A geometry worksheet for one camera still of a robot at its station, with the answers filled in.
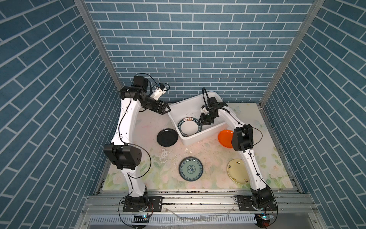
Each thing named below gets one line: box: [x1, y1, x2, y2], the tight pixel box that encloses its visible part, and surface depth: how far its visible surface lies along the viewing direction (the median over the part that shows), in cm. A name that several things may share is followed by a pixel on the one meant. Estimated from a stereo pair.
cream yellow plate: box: [226, 158, 251, 185], surface depth 86 cm
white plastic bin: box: [168, 91, 229, 146], surface depth 104 cm
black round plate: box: [156, 128, 179, 147], surface depth 101 cm
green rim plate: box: [177, 116, 203, 137], surface depth 107 cm
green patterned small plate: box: [178, 156, 204, 182], surface depth 87 cm
